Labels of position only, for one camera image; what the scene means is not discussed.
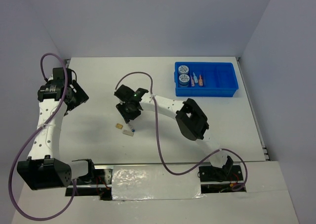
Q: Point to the blue whiteboard marker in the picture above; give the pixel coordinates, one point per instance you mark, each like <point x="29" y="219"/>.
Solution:
<point x="131" y="127"/>

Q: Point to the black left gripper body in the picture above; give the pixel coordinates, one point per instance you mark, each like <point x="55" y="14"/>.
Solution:
<point x="70" y="100"/>

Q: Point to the blue cleaning gel jar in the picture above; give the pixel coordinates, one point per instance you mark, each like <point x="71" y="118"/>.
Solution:
<point x="184" y="80"/>

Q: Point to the blue plastic sorting bin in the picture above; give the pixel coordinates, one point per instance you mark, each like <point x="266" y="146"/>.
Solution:
<point x="219" y="79"/>

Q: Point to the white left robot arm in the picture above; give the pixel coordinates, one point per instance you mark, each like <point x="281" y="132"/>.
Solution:
<point x="43" y="168"/>

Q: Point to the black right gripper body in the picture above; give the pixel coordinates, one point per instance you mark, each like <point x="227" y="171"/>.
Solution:
<point x="127" y="102"/>

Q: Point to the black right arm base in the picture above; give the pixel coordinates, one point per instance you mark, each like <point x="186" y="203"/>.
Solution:
<point x="229" y="172"/>

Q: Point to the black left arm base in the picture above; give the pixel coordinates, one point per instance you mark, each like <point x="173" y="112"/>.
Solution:
<point x="99" y="185"/>

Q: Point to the aluminium table edge rail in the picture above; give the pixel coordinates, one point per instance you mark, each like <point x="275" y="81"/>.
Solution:
<point x="264" y="147"/>

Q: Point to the pink translucent case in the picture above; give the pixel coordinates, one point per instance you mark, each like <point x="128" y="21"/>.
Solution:
<point x="192" y="82"/>

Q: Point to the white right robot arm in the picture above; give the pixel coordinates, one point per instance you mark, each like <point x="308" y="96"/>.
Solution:
<point x="191" y="120"/>

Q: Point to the yellow eraser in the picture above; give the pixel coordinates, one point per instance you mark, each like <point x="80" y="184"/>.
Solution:
<point x="119" y="126"/>

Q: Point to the grey white eraser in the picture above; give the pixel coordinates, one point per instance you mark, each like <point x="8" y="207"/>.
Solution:
<point x="129" y="133"/>

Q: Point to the silver foil sheet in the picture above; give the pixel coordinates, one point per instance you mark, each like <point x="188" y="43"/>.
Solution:
<point x="153" y="182"/>

